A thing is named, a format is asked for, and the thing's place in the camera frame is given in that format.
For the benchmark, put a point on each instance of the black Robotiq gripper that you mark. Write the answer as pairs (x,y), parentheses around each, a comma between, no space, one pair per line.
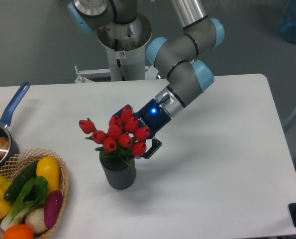
(154,116)

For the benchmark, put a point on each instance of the red tulip bouquet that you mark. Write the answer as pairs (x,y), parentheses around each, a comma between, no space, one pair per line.
(124,139)

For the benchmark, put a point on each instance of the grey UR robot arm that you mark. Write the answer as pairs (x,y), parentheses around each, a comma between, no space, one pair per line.
(176,60)

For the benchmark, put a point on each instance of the dark grey ribbed vase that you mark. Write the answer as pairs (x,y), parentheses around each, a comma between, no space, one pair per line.
(119,174)

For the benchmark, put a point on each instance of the yellow squash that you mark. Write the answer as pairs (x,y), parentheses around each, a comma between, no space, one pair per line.
(48,168)

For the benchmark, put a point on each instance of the purple eggplant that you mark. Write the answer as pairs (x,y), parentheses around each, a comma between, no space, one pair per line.
(52,208)

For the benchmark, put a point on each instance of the woven wicker basket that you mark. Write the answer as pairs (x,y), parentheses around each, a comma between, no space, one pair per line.
(17,163)

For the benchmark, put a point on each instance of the green bok choy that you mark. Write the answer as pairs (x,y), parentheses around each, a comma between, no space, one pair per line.
(32,194)

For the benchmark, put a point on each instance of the white garlic bulb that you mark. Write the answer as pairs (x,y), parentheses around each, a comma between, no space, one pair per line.
(35,220)

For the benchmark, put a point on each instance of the green cucumber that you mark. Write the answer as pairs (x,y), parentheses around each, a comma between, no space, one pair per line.
(15,187)

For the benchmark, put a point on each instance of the orange fruit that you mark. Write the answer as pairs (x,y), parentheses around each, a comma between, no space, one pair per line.
(20,231)

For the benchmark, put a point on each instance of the blue plastic bag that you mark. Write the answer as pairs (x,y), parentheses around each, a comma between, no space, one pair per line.
(287,22)

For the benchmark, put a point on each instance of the white metal base frame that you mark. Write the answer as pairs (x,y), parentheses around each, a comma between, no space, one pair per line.
(103,75)

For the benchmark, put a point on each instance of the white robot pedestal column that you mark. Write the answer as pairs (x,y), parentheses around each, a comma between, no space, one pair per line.
(126,48)

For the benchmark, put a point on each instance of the blue handled saucepan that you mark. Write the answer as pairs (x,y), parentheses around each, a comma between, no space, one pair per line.
(5,122)

